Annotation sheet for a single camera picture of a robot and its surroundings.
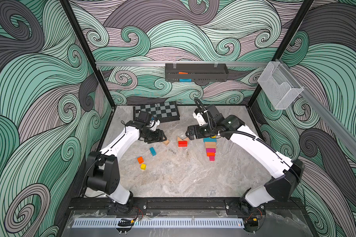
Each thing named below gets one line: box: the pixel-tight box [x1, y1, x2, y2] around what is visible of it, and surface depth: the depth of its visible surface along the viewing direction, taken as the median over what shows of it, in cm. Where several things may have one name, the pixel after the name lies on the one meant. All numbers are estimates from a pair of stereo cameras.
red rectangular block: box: [178, 140, 188, 148], surface depth 98 cm
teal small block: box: [149, 146, 157, 157], surface depth 95 cm
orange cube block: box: [136, 156, 144, 165], surface depth 91 cm
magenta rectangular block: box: [205, 148, 217, 154], surface depth 96 cm
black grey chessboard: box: [133, 101, 181, 123], surface depth 116 cm
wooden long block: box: [204, 141, 217, 149], surface depth 99 cm
